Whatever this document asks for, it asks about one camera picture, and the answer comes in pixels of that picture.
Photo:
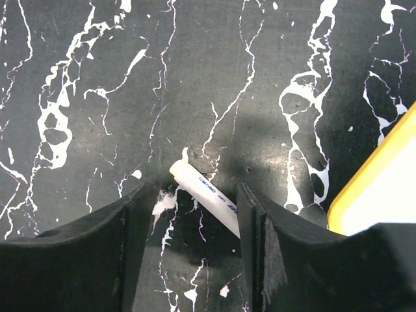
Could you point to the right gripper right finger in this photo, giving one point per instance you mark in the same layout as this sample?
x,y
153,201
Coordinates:
x,y
292,264

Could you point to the white pen peach cap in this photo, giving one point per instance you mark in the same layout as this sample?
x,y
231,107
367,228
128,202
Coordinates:
x,y
209,196

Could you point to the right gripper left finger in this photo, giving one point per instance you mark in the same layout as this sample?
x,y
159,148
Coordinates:
x,y
90,264

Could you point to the yellow framed whiteboard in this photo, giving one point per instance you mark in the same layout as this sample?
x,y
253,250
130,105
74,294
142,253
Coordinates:
x,y
383,189

